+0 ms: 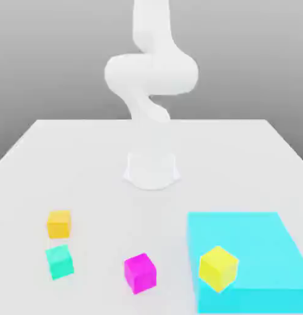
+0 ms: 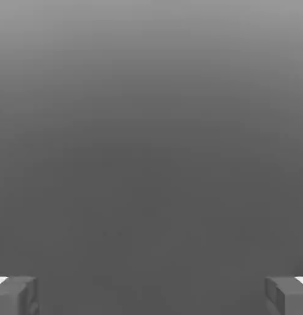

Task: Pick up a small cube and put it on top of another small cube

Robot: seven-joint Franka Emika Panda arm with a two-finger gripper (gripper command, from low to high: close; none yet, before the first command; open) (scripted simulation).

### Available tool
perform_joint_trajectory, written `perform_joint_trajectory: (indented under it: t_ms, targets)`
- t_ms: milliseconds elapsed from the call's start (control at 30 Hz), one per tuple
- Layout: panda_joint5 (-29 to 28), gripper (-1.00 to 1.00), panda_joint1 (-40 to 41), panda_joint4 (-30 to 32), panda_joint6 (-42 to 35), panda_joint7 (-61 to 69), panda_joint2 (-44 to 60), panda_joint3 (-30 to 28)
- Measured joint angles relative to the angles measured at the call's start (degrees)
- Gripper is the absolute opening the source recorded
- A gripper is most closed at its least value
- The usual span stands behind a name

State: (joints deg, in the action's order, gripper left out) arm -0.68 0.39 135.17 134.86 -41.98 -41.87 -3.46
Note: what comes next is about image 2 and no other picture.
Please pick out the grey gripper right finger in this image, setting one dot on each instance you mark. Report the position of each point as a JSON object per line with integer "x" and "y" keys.
{"x": 292, "y": 299}

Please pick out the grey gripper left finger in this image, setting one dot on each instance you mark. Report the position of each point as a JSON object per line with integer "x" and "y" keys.
{"x": 11, "y": 297}

